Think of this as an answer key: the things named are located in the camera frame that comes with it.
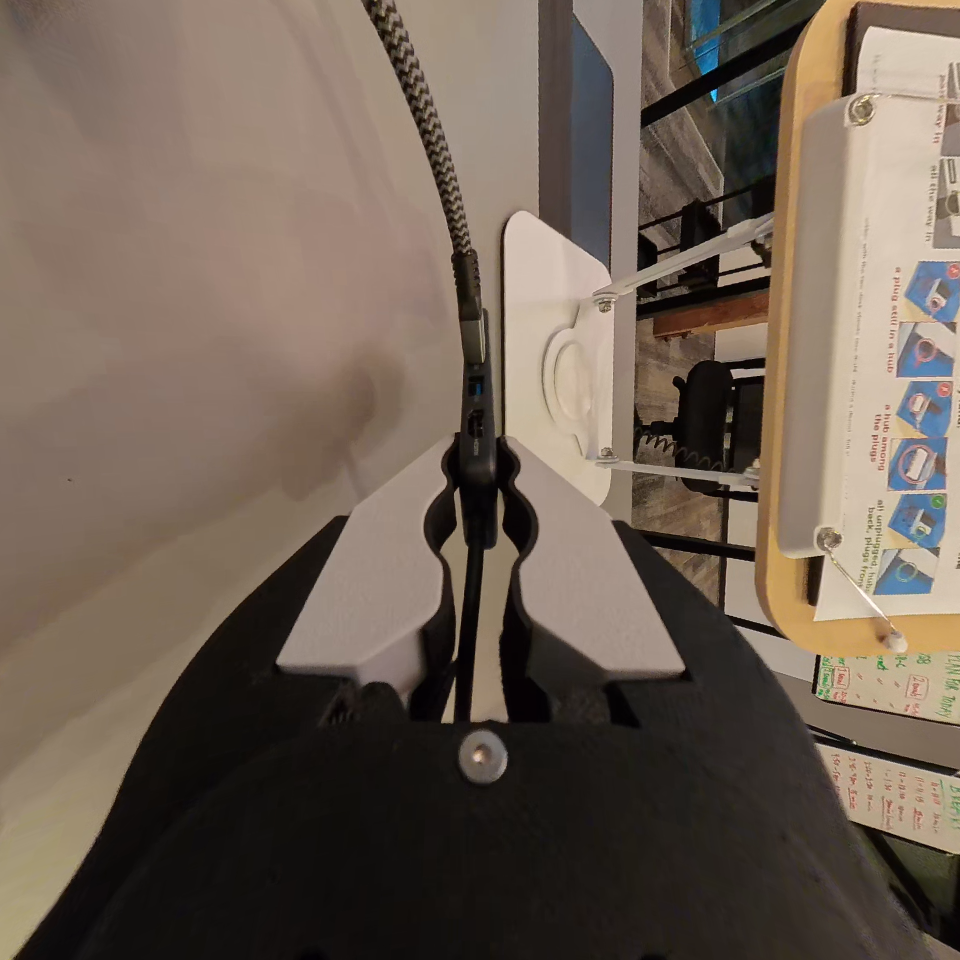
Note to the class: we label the white object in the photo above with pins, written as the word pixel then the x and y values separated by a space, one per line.
pixel 477 450

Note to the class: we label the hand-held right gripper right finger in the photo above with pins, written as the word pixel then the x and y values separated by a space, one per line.
pixel 593 593

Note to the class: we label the handwritten whiteboard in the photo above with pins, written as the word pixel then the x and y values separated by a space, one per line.
pixel 900 750

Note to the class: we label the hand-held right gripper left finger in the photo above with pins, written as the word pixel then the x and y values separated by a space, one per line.
pixel 368 593

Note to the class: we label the instruction sheet wooden board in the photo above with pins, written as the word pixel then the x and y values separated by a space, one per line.
pixel 855 300

